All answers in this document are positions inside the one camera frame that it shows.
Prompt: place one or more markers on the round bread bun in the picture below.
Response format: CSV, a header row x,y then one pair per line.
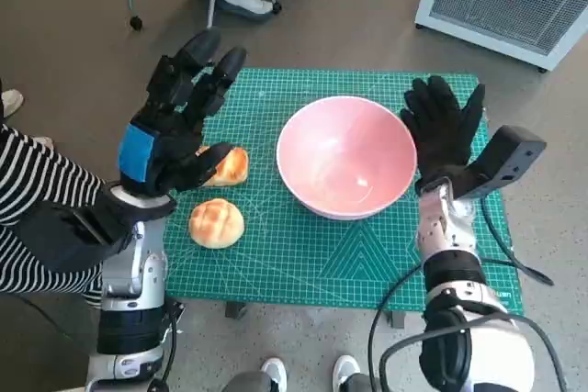
x,y
216,224

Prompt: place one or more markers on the grey table bracket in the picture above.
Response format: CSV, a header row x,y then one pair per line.
x,y
399,320
235,310

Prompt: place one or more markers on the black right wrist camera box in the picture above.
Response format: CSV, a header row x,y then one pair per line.
x,y
505,158

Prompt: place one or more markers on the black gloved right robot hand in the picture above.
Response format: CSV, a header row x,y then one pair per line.
x,y
441,135

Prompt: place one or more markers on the pink bowl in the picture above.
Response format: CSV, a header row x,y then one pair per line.
x,y
344,148

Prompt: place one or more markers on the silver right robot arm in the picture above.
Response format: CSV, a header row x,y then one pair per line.
x,y
455,282

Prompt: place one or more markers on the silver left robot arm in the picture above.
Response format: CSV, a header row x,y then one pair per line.
x,y
133,282

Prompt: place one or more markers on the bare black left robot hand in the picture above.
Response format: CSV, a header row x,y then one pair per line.
x,y
174,135

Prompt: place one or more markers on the long twisted bread loaf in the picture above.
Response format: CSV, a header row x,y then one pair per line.
x,y
234,167

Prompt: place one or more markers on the green cutting mat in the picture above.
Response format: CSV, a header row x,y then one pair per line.
x,y
285,254

